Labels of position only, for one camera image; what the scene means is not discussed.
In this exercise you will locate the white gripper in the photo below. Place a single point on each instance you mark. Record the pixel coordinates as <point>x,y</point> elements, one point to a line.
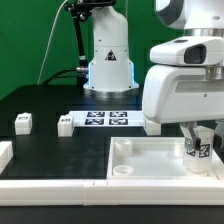
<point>179,88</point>

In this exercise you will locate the white square tabletop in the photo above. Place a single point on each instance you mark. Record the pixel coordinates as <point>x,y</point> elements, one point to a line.
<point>153,158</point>

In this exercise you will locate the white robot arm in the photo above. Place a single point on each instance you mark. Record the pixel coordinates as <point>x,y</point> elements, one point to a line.
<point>110,71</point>

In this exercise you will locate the white AprilTag base sheet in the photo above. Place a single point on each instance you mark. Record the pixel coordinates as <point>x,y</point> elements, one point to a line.
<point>107,118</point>

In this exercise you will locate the white U-shaped obstacle fence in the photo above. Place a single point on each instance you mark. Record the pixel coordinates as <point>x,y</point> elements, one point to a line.
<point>198,191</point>

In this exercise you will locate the black camera stand pole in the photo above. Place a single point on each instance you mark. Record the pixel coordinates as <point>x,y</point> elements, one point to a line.
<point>80,11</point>

